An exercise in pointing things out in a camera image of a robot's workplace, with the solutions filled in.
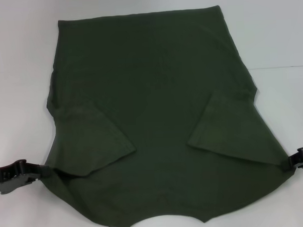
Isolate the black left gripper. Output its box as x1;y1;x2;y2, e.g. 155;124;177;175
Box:
0;157;47;202

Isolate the dark green shirt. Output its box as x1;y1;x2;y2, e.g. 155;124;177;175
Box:
36;2;296;227

